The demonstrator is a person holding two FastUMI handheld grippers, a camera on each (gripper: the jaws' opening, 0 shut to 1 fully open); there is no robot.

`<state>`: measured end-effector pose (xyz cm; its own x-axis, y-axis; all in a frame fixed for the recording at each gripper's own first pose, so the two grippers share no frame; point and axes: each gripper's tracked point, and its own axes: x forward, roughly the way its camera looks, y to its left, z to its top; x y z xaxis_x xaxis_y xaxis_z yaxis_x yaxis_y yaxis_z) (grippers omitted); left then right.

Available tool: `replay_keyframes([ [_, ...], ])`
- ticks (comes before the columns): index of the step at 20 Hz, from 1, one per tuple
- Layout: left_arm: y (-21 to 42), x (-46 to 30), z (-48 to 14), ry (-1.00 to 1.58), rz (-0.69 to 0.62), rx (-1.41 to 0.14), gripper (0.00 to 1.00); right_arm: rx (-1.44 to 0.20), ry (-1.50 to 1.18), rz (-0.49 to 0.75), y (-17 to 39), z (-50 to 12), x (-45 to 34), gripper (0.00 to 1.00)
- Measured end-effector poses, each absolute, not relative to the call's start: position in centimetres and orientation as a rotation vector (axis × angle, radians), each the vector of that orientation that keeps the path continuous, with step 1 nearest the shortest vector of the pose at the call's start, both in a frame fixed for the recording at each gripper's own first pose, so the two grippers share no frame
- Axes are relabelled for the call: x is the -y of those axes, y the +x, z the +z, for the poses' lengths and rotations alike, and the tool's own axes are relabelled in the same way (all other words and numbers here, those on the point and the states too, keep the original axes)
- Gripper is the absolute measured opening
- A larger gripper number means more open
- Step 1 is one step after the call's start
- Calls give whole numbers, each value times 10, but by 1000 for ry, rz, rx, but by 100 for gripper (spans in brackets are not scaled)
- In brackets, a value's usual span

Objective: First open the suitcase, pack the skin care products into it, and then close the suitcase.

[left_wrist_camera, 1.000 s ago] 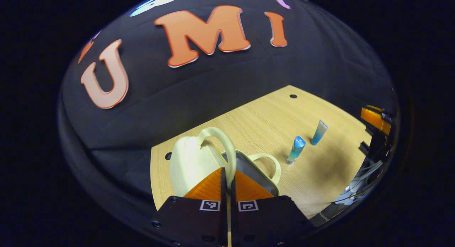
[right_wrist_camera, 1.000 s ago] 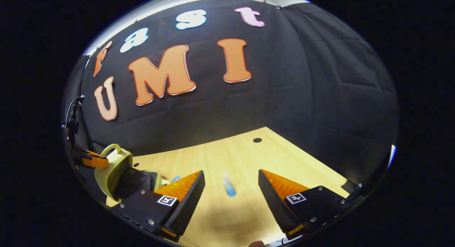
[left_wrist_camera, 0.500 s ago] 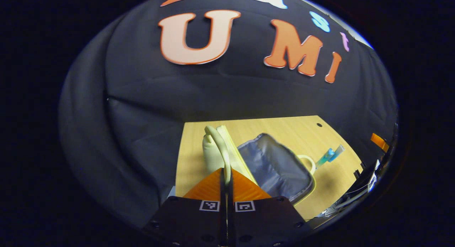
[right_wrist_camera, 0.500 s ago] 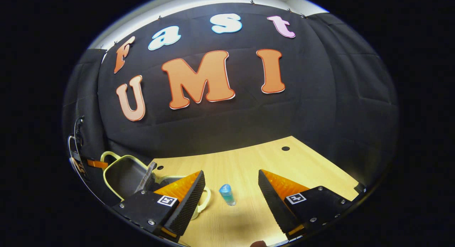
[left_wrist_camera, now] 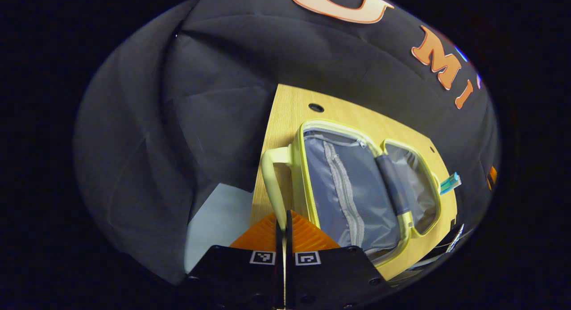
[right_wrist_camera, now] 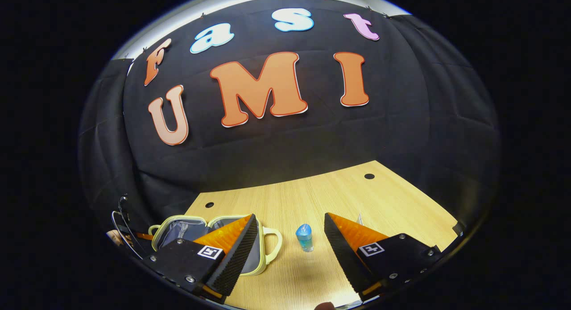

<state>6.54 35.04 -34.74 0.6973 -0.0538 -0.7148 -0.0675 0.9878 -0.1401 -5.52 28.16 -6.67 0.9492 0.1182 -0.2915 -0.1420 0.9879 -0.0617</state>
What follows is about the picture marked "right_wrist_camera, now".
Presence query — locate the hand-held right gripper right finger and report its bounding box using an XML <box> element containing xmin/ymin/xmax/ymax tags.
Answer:
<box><xmin>323</xmin><ymin>212</ymin><xmax>443</xmax><ymax>303</ymax></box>

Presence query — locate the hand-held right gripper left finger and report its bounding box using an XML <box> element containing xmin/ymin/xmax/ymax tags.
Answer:
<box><xmin>142</xmin><ymin>214</ymin><xmax>259</xmax><ymax>305</ymax></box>

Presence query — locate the cream suitcase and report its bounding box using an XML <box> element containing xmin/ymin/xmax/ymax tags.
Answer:
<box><xmin>149</xmin><ymin>214</ymin><xmax>283</xmax><ymax>276</ymax></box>

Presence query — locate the blue skin care bottle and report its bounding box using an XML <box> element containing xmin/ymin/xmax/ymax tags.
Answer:
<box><xmin>295</xmin><ymin>223</ymin><xmax>314</xmax><ymax>252</ymax></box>

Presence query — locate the black backdrop cloth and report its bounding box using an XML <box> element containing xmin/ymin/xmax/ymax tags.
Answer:
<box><xmin>78</xmin><ymin>0</ymin><xmax>500</xmax><ymax>240</ymax></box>

